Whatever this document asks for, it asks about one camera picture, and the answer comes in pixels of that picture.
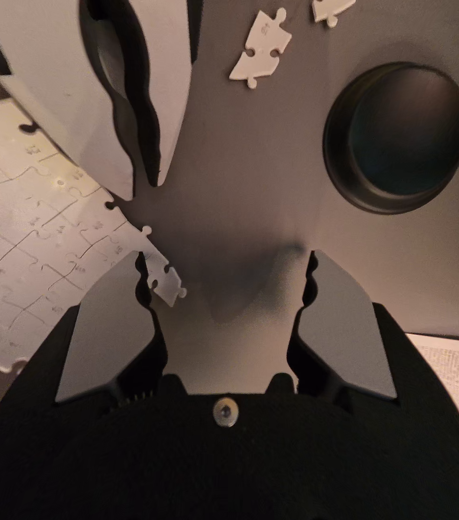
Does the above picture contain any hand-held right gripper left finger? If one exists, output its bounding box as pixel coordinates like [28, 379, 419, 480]
[55, 252, 169, 404]

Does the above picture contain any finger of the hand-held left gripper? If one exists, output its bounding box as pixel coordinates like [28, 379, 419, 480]
[128, 0, 206, 187]
[0, 0, 145, 201]

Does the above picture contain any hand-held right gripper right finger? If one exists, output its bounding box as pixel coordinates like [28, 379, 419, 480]
[287, 251, 398, 400]

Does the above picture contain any assembled white puzzle section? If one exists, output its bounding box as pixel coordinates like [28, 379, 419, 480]
[0, 94, 169, 374]

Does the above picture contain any scattered loose puzzle pieces group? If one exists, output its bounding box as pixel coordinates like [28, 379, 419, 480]
[228, 0, 358, 90]

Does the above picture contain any black round ball stand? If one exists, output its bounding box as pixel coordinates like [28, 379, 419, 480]
[323, 63, 459, 216]

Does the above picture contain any white instruction leaflet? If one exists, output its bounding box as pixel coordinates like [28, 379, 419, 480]
[407, 333, 459, 480]

